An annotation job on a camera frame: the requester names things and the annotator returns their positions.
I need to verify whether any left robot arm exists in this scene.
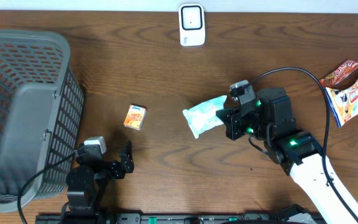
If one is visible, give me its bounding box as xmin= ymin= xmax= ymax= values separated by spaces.
xmin=60 ymin=141 xmax=134 ymax=223

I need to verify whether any orange tissue pack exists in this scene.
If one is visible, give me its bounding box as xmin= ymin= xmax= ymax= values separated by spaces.
xmin=123 ymin=105 xmax=147 ymax=131

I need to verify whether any white barcode scanner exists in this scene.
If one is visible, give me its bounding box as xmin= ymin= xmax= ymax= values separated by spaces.
xmin=178 ymin=4 xmax=206 ymax=47

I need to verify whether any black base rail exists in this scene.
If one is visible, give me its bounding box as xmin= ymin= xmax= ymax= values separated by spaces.
xmin=35 ymin=212 xmax=323 ymax=224

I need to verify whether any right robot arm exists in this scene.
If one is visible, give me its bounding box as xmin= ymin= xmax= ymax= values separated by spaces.
xmin=216 ymin=88 xmax=358 ymax=223

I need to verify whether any yellow snack chips bag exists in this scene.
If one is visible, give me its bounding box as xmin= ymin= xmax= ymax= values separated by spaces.
xmin=325 ymin=79 xmax=358 ymax=127

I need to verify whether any mint green wipes packet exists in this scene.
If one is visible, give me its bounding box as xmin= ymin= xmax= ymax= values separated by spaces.
xmin=182 ymin=95 xmax=227 ymax=139

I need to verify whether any red Top chocolate bar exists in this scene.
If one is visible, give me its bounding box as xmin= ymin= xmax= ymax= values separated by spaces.
xmin=319 ymin=60 xmax=358 ymax=88

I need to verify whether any grey plastic shopping basket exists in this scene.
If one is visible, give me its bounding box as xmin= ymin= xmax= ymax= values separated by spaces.
xmin=0 ymin=29 xmax=84 ymax=213

